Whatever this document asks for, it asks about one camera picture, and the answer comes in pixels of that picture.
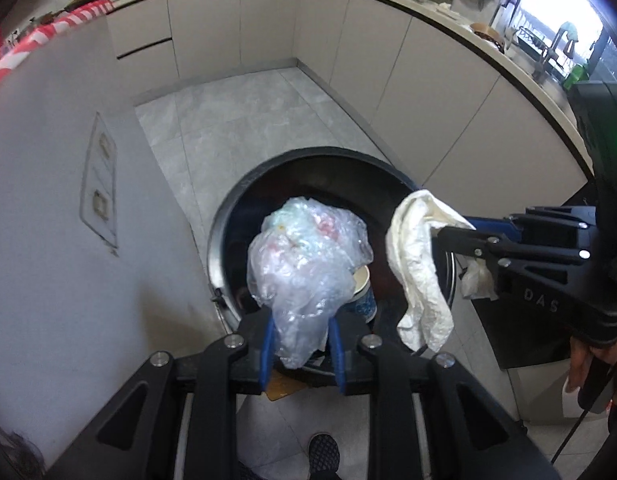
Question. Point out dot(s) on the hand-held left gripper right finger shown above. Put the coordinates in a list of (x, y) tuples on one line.
[(338, 360)]

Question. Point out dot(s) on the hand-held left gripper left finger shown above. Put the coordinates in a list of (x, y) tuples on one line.
[(267, 355)]

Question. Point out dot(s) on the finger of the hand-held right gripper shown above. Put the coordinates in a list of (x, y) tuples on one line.
[(488, 223), (468, 242)]

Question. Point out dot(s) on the white paper towel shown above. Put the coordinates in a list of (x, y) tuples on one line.
[(413, 270)]

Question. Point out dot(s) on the blue paper bowl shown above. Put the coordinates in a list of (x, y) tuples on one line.
[(363, 300)]

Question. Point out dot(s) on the clear plastic bag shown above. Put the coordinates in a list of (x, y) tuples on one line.
[(298, 270)]

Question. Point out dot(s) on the black round trash bin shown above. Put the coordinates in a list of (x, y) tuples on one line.
[(313, 175)]

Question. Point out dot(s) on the person's right hand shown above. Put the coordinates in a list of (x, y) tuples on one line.
[(579, 365)]

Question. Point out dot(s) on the cardboard piece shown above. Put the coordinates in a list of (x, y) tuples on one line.
[(283, 389)]

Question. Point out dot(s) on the black shoe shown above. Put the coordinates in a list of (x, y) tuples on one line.
[(323, 452)]

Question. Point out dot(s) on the green container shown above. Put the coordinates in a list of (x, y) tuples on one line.
[(575, 77)]

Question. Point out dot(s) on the metal faucet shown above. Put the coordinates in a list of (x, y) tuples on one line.
[(550, 55)]

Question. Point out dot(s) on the copper bowl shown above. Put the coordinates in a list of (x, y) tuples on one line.
[(486, 32)]

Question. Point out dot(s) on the kitchen window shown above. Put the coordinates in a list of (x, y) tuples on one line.
[(553, 5)]

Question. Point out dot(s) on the grey kitchen island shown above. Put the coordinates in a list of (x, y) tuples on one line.
[(48, 260)]

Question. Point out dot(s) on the lower kitchen cabinets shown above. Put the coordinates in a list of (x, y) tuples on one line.
[(268, 25)]

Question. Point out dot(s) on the red white checked tablecloth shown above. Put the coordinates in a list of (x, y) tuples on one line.
[(43, 35)]

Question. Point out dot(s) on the wall socket panel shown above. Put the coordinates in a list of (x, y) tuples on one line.
[(98, 180)]

